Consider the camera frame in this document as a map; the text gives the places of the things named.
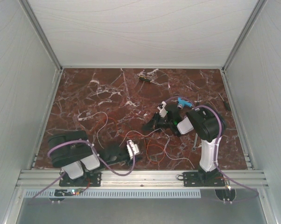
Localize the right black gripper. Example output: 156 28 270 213
141 112 173 133

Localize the white wire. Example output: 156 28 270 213
95 112 197 170

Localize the orange wire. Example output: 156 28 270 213
91 116 168 165

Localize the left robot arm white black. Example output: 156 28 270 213
48 131 141 186

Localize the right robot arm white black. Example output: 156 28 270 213
142 104 226 187

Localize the blue plastic connector tool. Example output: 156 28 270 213
177 98 193 110

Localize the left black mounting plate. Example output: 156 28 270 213
59 172 101 187

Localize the black mounting plate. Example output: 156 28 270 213
177 171 225 187
59 172 101 187

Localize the silver wrench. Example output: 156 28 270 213
192 133 198 151

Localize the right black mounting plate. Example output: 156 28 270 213
177 171 225 187

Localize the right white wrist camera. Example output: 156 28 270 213
157 101 167 118

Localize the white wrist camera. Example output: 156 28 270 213
157 101 167 118
126 140 140 160

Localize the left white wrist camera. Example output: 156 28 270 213
126 140 140 160

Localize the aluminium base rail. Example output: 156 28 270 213
16 169 268 189

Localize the grey slotted cable duct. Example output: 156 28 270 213
24 189 201 199

